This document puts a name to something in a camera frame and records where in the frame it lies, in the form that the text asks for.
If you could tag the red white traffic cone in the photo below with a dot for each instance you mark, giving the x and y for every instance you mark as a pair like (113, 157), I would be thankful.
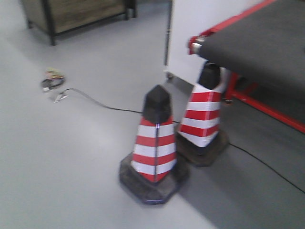
(153, 171)

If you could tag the dark wooden table leg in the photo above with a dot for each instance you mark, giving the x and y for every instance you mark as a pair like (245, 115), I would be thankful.
(56, 17)

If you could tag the black conveyor belt red frame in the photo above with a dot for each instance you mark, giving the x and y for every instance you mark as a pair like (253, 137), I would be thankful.
(263, 46)

